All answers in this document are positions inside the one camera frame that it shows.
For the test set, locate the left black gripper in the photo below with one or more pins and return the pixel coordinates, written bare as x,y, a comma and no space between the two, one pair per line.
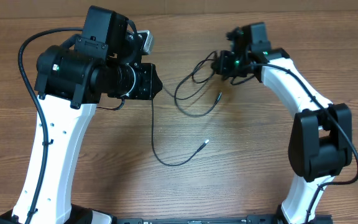
148,74

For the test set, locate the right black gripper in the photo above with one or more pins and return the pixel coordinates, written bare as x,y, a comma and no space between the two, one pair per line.
222,67

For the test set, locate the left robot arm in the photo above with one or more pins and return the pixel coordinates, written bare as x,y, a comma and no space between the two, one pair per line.
102,57

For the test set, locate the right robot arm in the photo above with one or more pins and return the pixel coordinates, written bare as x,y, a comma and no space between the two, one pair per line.
320,143

